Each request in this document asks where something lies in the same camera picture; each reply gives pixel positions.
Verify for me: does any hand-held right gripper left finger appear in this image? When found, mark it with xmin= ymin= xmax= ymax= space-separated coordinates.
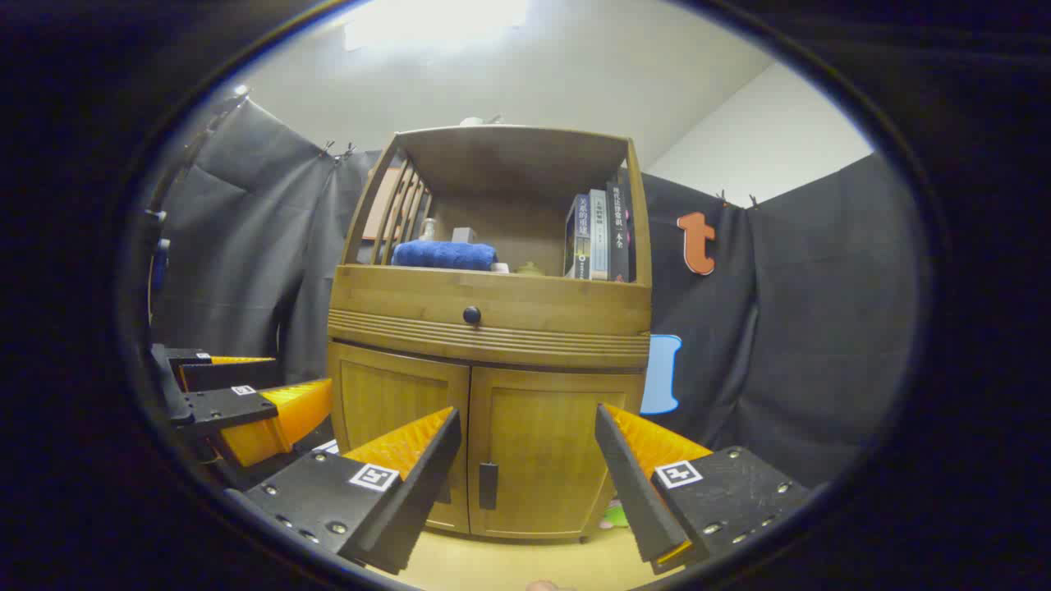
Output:
xmin=226 ymin=405 xmax=462 ymax=575

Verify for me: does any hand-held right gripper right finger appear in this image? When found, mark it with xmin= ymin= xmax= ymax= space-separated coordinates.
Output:
xmin=594 ymin=402 xmax=814 ymax=575

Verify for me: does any wooden shoe cabinet door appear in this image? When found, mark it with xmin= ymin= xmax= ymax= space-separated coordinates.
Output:
xmin=328 ymin=343 xmax=470 ymax=534
xmin=468 ymin=367 xmax=645 ymax=543

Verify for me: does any wooden double-door shoe cabinet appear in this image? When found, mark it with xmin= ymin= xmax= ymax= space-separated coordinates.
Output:
xmin=326 ymin=125 xmax=654 ymax=544

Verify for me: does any wooden ribbed drawer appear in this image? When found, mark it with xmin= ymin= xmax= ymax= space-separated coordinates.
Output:
xmin=328 ymin=264 xmax=654 ymax=370

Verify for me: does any blue folded towel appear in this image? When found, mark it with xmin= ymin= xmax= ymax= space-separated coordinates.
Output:
xmin=392 ymin=240 xmax=498 ymax=272

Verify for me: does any black backdrop cloth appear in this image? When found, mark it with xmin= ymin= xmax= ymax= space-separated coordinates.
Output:
xmin=152 ymin=97 xmax=925 ymax=493

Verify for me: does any grey spine book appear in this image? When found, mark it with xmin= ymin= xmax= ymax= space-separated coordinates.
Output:
xmin=589 ymin=190 xmax=610 ymax=282

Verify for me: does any black spine book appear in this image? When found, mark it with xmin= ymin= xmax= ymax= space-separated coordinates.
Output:
xmin=606 ymin=181 xmax=631 ymax=284

